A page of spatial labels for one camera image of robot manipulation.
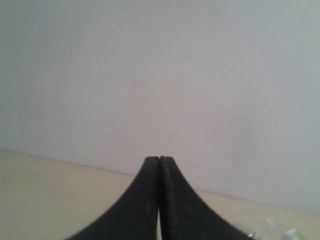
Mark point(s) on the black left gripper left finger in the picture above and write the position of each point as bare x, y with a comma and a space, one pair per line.
134, 215

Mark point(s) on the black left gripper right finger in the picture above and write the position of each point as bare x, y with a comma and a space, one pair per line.
183, 214

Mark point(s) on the clear bottle green lime label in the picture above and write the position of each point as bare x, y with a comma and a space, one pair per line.
270, 230

